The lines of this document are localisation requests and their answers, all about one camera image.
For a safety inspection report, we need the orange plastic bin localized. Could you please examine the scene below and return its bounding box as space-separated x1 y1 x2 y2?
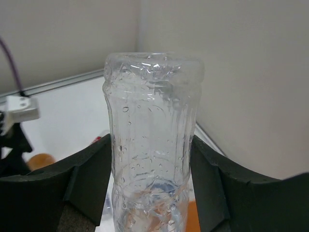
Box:
186 201 201 232

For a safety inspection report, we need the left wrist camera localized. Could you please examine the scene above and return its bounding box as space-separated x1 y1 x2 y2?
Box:
1 95 40 135

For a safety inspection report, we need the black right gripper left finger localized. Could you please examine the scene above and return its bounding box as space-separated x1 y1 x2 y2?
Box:
0 134 112 232

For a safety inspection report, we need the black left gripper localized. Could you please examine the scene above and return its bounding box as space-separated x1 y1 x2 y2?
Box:
0 123 33 177

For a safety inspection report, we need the clear unlabelled bottle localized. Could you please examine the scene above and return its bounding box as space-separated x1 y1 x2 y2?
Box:
102 53 204 232

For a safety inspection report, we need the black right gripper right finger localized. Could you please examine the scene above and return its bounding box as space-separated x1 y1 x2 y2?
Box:
190 136 309 232

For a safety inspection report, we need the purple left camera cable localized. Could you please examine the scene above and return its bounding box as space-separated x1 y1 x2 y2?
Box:
0 36 25 97

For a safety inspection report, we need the red label clear bottle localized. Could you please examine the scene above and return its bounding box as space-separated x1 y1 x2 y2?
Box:
91 136 102 144

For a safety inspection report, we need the orange drink bottle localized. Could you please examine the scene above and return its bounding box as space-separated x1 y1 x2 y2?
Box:
27 153 56 171

